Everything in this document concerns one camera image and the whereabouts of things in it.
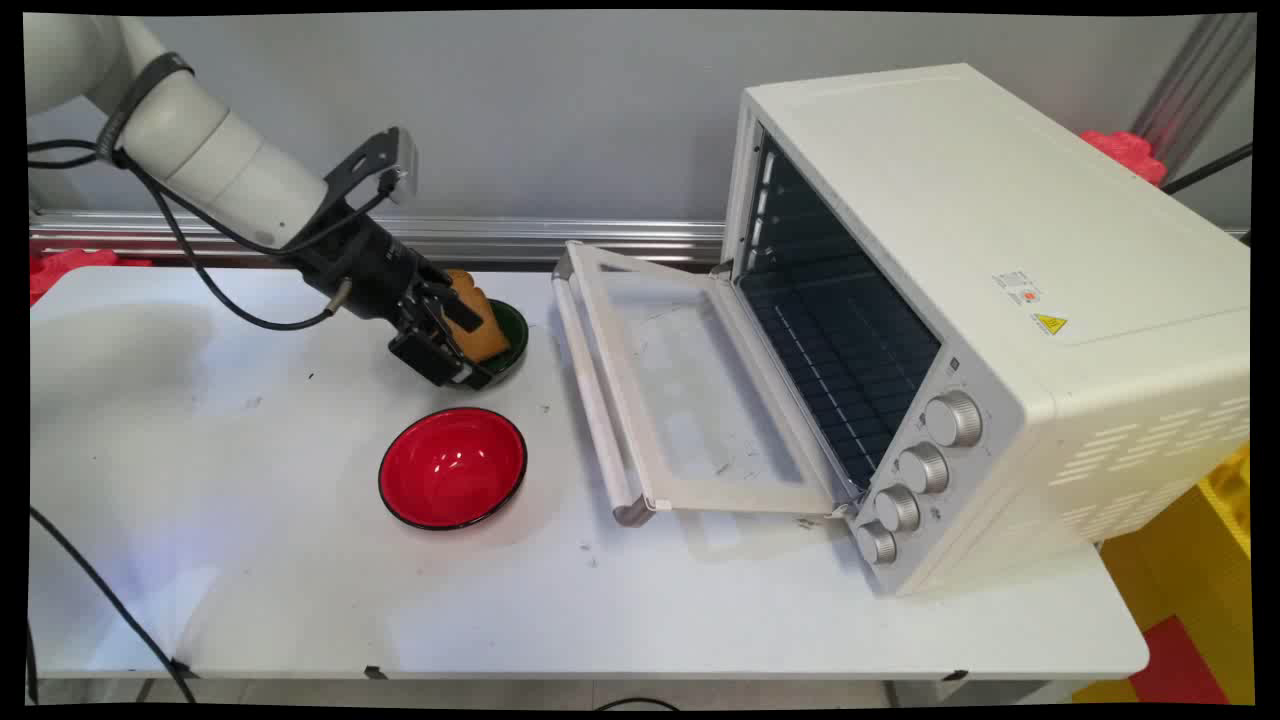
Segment yellow plastic box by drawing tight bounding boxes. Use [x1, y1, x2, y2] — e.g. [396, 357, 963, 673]
[1198, 443, 1252, 559]

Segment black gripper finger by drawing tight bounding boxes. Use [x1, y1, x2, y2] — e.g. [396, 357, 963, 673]
[388, 328, 494, 391]
[412, 280, 484, 338]

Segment red plastic object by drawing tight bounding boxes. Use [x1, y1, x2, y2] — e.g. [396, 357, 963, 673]
[29, 247, 153, 307]
[1078, 128, 1169, 189]

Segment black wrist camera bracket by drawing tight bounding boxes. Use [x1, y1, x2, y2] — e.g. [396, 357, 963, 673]
[323, 126, 420, 217]

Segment white printed label sticker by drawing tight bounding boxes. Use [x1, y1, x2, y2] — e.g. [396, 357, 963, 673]
[992, 267, 1044, 308]

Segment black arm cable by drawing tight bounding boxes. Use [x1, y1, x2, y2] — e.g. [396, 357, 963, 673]
[27, 138, 353, 333]

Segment aluminium profile post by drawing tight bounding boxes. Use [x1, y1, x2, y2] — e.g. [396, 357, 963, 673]
[1130, 14, 1257, 183]

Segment dark green bowl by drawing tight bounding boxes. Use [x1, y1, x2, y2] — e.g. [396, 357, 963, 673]
[466, 298, 530, 390]

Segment red bowl with black rim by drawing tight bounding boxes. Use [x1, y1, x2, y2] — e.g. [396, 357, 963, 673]
[377, 406, 529, 532]

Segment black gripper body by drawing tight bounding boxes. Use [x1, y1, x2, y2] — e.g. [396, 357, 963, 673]
[292, 213, 429, 333]

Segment large silver oven knob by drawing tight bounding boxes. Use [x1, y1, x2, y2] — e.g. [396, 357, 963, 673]
[922, 391, 985, 448]

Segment aluminium wall rail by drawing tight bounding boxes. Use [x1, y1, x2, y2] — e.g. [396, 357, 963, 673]
[29, 209, 727, 267]

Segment brown toast bread slice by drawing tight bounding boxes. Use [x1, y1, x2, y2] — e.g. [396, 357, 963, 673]
[444, 269, 512, 365]

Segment long black table cable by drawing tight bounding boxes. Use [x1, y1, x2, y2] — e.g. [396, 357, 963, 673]
[27, 505, 199, 707]

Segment white toaster oven body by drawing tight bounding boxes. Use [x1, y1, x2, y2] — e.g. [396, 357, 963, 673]
[720, 63, 1252, 599]

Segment black cable strap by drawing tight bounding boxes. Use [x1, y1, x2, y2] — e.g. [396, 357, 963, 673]
[95, 52, 196, 169]

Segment white glass oven door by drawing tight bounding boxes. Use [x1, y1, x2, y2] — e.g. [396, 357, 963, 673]
[551, 240, 863, 529]

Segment thin black cable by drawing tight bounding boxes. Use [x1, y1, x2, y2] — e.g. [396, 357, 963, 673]
[1160, 143, 1254, 197]

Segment dark oven wire rack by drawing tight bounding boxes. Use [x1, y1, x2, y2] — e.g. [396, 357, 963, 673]
[742, 268, 943, 489]

